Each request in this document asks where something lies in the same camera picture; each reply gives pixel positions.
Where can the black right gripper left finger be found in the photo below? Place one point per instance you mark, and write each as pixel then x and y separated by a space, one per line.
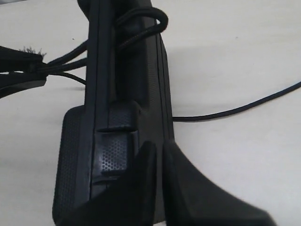
pixel 130 201

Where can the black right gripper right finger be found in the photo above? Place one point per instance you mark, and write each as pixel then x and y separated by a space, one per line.
pixel 191 199

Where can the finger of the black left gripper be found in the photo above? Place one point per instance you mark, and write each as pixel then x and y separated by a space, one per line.
pixel 26 60
pixel 16 82

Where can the black plastic carrying case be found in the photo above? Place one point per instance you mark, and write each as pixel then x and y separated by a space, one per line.
pixel 127 102

